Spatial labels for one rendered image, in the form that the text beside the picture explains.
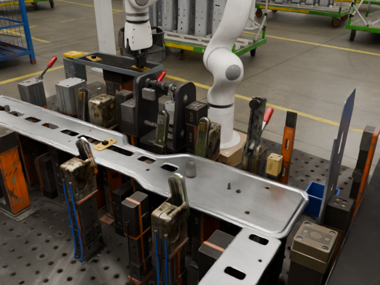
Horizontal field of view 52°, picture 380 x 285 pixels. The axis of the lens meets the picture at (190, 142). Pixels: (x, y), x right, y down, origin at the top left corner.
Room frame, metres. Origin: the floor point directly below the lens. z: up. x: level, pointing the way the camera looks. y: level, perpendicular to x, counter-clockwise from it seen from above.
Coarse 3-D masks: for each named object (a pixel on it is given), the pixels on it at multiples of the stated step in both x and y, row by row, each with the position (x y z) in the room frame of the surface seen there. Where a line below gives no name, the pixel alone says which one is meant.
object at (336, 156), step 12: (348, 96) 0.72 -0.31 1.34; (348, 108) 0.74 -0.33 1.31; (348, 120) 0.77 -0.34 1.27; (336, 144) 0.69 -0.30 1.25; (336, 156) 0.72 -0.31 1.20; (336, 168) 0.74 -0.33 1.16; (336, 180) 0.78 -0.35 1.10; (324, 192) 0.69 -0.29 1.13; (324, 204) 0.69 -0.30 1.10; (324, 216) 0.72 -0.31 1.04
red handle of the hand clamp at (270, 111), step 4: (268, 108) 1.11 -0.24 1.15; (272, 108) 1.11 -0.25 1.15; (268, 112) 1.09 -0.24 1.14; (272, 112) 1.10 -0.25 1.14; (264, 116) 1.08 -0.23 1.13; (268, 116) 1.08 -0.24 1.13; (264, 120) 1.07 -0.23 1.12; (268, 120) 1.08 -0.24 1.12; (264, 124) 1.06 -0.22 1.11; (264, 128) 1.06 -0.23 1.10; (252, 140) 1.03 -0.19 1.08; (252, 144) 1.01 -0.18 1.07; (248, 148) 1.01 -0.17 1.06; (252, 148) 1.00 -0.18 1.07
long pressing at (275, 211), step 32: (0, 96) 1.58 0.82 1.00; (32, 128) 1.27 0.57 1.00; (64, 128) 1.27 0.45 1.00; (96, 128) 1.27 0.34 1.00; (96, 160) 1.05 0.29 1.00; (128, 160) 1.04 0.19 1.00; (160, 160) 1.04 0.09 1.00; (192, 160) 1.04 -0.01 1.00; (160, 192) 0.88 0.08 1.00; (192, 192) 0.87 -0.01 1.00; (224, 192) 0.87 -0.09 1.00; (256, 192) 0.87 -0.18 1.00; (288, 192) 0.87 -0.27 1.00; (256, 224) 0.74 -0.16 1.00; (288, 224) 0.74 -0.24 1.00
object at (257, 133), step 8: (256, 96) 1.04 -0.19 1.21; (256, 104) 0.99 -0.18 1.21; (264, 104) 1.02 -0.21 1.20; (256, 112) 1.02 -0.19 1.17; (264, 112) 1.02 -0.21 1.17; (256, 120) 1.02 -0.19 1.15; (248, 128) 1.02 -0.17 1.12; (256, 128) 1.01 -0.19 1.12; (248, 136) 1.01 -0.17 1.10; (256, 136) 1.00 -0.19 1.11; (248, 144) 1.01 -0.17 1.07; (256, 144) 1.00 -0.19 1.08; (248, 152) 1.02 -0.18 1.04
